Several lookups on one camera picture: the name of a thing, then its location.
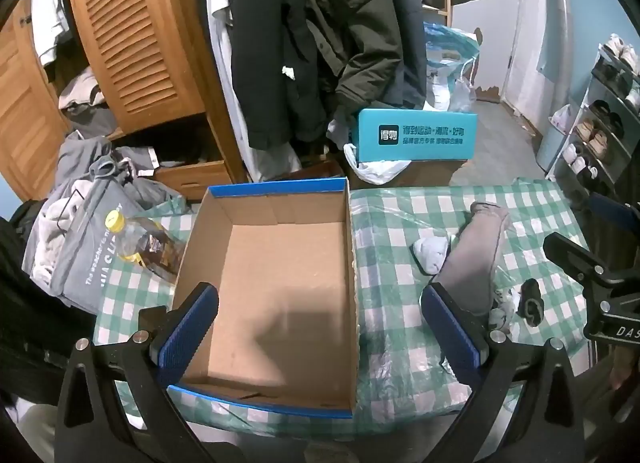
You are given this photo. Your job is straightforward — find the white plastic bag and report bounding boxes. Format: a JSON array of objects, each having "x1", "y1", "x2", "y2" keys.
[{"x1": 343, "y1": 143, "x2": 411, "y2": 184}]

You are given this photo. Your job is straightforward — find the white garment in wardrobe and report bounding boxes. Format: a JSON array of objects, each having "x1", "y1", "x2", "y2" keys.
[{"x1": 31, "y1": 0, "x2": 71, "y2": 66}]

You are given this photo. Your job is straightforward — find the black sock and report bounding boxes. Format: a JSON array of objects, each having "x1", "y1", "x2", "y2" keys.
[{"x1": 516, "y1": 279, "x2": 546, "y2": 328}]

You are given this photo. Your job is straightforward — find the yellow-capped oil bottle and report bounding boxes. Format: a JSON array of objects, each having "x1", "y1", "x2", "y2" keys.
[{"x1": 103, "y1": 210, "x2": 188, "y2": 286}]

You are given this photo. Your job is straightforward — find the black bag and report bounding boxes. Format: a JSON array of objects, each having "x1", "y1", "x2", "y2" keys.
[{"x1": 0, "y1": 200, "x2": 96, "y2": 404}]

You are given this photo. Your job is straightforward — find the green checkered tablecloth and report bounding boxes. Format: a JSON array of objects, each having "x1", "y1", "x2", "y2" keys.
[{"x1": 92, "y1": 178, "x2": 596, "y2": 444}]

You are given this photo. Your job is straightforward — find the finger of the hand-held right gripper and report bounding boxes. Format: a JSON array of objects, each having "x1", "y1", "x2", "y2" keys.
[
  {"x1": 543, "y1": 232, "x2": 640, "y2": 294},
  {"x1": 588, "y1": 193, "x2": 640, "y2": 235}
]

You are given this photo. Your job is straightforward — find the dark navy coat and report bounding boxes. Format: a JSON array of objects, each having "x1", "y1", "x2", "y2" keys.
[{"x1": 357, "y1": 0, "x2": 428, "y2": 108}]

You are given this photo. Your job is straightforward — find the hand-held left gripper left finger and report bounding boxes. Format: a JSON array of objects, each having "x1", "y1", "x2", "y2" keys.
[{"x1": 56, "y1": 282, "x2": 221, "y2": 463}]

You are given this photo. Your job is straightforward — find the grey tote bag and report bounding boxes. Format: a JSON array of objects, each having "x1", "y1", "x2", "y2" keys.
[{"x1": 22, "y1": 178, "x2": 181, "y2": 314}]

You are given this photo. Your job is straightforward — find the wooden drawer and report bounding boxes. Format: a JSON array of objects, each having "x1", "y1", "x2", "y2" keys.
[{"x1": 152, "y1": 158, "x2": 233, "y2": 201}]

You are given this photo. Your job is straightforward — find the white hanging shirt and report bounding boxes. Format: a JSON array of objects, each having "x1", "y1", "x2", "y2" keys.
[{"x1": 182, "y1": 0, "x2": 251, "y2": 178}]

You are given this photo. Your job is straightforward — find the small white bag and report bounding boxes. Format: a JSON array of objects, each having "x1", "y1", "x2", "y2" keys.
[{"x1": 549, "y1": 104, "x2": 573, "y2": 131}]

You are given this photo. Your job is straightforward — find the grey clothes pile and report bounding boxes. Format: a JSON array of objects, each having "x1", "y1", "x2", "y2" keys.
[{"x1": 57, "y1": 130, "x2": 186, "y2": 208}]

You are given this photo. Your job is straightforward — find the grey garments in wardrobe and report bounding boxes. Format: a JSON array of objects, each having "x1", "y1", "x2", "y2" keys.
[{"x1": 57, "y1": 68, "x2": 118, "y2": 134}]

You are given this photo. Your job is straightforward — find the metal shoe rack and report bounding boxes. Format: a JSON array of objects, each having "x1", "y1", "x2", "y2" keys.
[{"x1": 545, "y1": 33, "x2": 640, "y2": 198}]

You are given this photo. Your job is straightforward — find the white patterned sock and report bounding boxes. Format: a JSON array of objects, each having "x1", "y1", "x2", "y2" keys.
[{"x1": 487, "y1": 288, "x2": 523, "y2": 334}]

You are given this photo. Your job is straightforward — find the blue-rimmed cardboard box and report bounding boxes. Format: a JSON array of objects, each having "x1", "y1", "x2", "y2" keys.
[{"x1": 167, "y1": 178, "x2": 361, "y2": 419}]

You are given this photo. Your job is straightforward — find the long grey sock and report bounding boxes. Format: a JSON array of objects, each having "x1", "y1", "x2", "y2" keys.
[{"x1": 437, "y1": 201, "x2": 511, "y2": 316}]

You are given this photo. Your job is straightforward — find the person's right hand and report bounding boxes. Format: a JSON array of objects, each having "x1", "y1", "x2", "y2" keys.
[{"x1": 611, "y1": 343, "x2": 640, "y2": 390}]

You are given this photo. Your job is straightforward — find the olive green jacket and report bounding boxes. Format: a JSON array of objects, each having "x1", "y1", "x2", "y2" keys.
[{"x1": 295, "y1": 0, "x2": 403, "y2": 111}]

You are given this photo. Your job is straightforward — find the plain brown cardboard box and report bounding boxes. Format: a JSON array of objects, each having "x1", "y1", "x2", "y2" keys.
[{"x1": 350, "y1": 158, "x2": 471, "y2": 188}]

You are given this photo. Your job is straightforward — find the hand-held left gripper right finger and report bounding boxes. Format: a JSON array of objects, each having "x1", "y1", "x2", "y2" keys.
[{"x1": 420, "y1": 282, "x2": 587, "y2": 463}]

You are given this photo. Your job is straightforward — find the labelled cardboard box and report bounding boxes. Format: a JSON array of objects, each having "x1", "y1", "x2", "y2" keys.
[{"x1": 280, "y1": 158, "x2": 347, "y2": 182}]

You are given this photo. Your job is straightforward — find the teal box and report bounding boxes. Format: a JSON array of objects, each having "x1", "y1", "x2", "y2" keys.
[{"x1": 356, "y1": 107, "x2": 478, "y2": 164}]

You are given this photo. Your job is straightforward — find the panelled wooden wardrobe door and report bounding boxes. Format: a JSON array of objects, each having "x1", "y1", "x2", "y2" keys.
[{"x1": 0, "y1": 18, "x2": 71, "y2": 201}]

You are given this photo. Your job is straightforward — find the plain white sock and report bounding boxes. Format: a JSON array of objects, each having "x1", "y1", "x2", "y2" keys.
[{"x1": 411, "y1": 235, "x2": 451, "y2": 274}]

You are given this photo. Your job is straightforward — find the black coat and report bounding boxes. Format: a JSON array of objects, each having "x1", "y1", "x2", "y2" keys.
[{"x1": 231, "y1": 0, "x2": 328, "y2": 150}]

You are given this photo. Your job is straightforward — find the louvered wooden wardrobe door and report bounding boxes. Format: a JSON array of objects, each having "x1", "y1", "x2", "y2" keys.
[{"x1": 65, "y1": 0, "x2": 211, "y2": 136}]

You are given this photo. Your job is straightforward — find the large blue plastic bag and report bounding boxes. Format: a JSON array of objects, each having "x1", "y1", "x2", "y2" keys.
[{"x1": 424, "y1": 22, "x2": 482, "y2": 111}]

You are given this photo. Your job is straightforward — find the white door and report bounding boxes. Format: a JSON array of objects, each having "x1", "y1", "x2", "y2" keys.
[{"x1": 502, "y1": 0, "x2": 571, "y2": 108}]

